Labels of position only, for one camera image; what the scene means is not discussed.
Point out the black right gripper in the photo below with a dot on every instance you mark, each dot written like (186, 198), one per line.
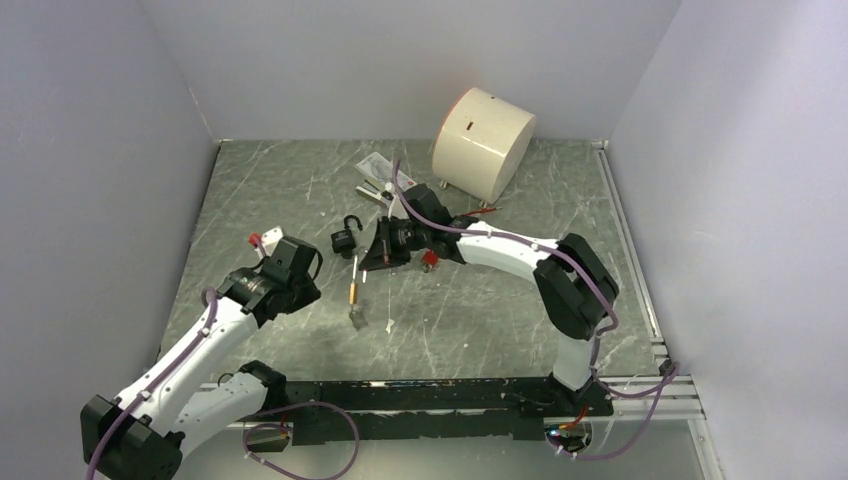
(383, 251)

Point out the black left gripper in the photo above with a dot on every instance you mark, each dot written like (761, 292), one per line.
(309, 288)

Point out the black Kaijing padlock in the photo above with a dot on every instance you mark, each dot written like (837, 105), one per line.
(343, 242)

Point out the brass padlock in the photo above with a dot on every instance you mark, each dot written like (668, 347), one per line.
(353, 299)

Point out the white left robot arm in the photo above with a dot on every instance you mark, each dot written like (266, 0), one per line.
(147, 429)

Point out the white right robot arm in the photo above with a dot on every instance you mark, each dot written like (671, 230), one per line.
(574, 285)

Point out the clear plastic bag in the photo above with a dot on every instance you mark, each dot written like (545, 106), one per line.
(376, 171)

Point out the cream cylindrical container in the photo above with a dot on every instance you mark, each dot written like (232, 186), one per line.
(481, 143)

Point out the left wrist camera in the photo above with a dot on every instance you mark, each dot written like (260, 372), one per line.
(268, 238)

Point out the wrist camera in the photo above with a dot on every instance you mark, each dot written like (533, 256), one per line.
(268, 238)
(396, 210)

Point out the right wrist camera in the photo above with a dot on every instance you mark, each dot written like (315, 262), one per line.
(396, 210)

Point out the black table edge rail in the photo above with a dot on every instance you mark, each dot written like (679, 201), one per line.
(521, 408)

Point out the aluminium frame rail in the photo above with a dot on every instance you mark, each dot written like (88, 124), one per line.
(677, 401)

